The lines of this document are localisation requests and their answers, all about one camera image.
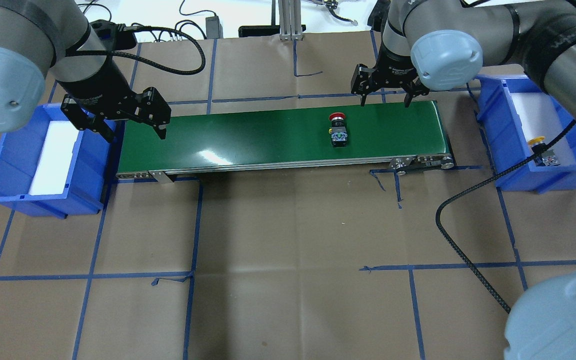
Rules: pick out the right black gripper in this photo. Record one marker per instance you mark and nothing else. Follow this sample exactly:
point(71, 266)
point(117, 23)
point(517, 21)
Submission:
point(396, 70)

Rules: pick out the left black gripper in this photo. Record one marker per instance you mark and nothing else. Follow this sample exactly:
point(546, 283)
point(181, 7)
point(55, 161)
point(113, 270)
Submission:
point(99, 86)

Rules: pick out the red mushroom push button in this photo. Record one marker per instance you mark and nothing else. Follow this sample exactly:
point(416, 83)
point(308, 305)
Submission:
point(338, 131)

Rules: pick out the yellow mushroom push button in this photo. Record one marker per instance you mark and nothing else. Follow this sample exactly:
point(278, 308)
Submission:
point(545, 156)

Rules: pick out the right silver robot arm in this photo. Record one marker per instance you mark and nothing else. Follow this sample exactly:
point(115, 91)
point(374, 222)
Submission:
point(436, 45)

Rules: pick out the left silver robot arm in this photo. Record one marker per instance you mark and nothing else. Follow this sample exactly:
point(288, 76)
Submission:
point(54, 37)

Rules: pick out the green conveyor belt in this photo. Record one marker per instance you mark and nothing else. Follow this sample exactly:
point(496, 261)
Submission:
point(409, 139)

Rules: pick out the black handheld device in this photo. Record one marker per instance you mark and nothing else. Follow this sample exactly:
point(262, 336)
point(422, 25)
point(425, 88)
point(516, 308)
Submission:
point(377, 18)

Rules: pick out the white foam pad left bin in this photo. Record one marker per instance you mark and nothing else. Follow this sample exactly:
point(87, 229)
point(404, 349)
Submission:
point(55, 159)

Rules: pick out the white foam pad bin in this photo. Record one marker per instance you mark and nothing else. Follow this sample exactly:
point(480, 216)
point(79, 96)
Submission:
point(539, 118)
point(55, 159)

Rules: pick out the black power adapter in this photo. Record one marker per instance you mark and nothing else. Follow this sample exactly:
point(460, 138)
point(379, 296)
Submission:
point(213, 28)

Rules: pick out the left blue plastic bin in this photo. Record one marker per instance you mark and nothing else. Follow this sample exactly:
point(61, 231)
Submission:
point(19, 155)

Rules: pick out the white foam pad right bin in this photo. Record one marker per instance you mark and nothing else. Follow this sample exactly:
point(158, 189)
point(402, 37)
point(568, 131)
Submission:
point(539, 118)

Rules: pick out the aluminium frame post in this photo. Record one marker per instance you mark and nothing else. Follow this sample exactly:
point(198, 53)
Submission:
point(290, 20)

